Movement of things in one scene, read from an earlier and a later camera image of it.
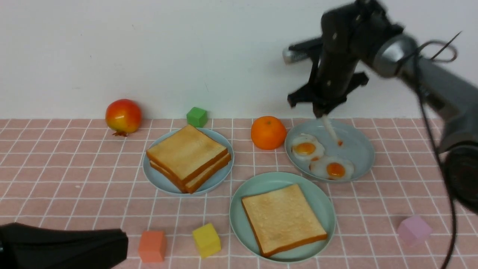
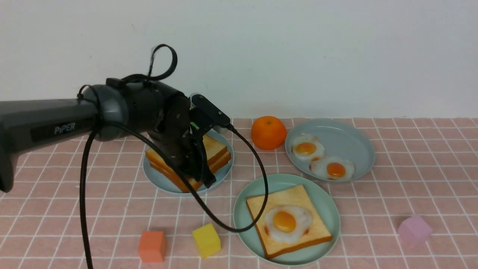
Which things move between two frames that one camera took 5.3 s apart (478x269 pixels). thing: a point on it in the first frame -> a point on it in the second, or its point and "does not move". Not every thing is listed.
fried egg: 338,141 -> 288,224
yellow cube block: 207,240 does not move
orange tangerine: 268,132 does not move
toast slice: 282,219 does not move
